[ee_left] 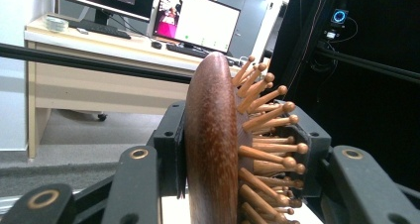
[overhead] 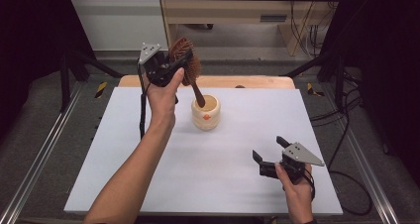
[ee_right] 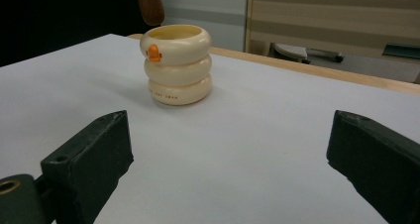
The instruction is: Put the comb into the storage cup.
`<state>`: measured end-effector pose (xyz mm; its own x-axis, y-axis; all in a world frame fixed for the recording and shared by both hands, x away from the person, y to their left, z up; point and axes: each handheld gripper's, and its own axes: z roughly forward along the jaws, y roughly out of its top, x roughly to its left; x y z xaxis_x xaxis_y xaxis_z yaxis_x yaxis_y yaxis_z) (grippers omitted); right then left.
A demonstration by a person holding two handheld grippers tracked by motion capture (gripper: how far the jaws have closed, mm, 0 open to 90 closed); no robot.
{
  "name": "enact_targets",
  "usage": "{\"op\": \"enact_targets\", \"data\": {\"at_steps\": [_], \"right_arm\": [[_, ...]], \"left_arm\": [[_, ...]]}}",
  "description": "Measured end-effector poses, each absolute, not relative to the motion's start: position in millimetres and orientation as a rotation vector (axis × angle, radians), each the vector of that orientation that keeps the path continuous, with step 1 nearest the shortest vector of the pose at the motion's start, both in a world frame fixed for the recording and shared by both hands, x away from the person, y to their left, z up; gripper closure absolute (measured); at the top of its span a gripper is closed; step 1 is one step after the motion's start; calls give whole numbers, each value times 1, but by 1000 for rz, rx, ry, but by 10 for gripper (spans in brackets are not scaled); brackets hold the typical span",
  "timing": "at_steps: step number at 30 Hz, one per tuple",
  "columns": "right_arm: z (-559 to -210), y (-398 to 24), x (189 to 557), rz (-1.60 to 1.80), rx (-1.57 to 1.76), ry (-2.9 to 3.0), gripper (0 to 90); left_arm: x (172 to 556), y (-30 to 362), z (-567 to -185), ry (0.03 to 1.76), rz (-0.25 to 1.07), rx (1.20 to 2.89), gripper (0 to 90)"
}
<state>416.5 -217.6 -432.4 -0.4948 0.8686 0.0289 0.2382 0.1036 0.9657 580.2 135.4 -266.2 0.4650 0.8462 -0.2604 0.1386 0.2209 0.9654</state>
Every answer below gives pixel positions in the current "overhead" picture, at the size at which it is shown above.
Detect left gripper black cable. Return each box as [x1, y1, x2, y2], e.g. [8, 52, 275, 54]
[137, 60, 149, 142]

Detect person's right hand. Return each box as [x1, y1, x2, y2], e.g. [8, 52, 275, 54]
[273, 162, 315, 206]

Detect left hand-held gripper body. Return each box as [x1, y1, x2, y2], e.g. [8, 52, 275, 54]
[137, 42, 186, 88]

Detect black metal stand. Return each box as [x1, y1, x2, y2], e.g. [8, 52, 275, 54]
[58, 49, 125, 113]
[279, 49, 347, 113]

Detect light wooden table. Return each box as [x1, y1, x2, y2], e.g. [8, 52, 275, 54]
[117, 74, 296, 90]

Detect white board sheet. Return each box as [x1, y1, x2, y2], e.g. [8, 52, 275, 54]
[63, 86, 345, 217]

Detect white cabinet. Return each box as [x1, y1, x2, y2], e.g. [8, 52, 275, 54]
[64, 0, 169, 53]

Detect person's left hand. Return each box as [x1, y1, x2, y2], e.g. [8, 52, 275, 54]
[142, 67, 185, 128]

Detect black floor cables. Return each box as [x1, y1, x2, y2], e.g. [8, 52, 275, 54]
[309, 69, 365, 163]

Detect bundle of hanging cables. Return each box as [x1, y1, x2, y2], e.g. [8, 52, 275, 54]
[288, 0, 333, 59]

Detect black curtain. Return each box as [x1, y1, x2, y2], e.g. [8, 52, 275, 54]
[320, 0, 420, 187]
[0, 0, 97, 138]

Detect aluminium rail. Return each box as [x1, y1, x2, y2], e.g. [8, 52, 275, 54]
[341, 124, 402, 224]
[0, 80, 85, 224]

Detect cream ribbed cup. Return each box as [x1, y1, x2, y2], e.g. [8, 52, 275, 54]
[190, 93, 222, 131]

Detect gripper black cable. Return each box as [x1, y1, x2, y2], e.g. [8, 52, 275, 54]
[302, 168, 374, 217]
[137, 60, 149, 142]

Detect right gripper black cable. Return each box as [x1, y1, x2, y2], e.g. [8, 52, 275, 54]
[302, 168, 374, 217]

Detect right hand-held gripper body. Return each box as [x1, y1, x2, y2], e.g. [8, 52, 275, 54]
[259, 141, 326, 186]

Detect brown wooden hairbrush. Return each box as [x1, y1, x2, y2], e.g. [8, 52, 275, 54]
[168, 36, 207, 109]

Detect light wooden desk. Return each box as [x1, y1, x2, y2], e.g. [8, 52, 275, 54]
[157, 0, 345, 57]

